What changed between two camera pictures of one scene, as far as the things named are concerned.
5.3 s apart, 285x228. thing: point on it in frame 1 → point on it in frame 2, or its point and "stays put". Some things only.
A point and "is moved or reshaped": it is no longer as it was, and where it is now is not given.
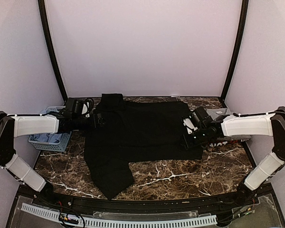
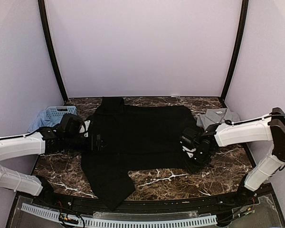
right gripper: x=187 y=143 → x=192 y=167
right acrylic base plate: x=265 y=214 stays put
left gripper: x=99 y=124 → x=96 y=147
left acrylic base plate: x=23 y=219 stays put
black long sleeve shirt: x=124 y=131 is moved or reshaped
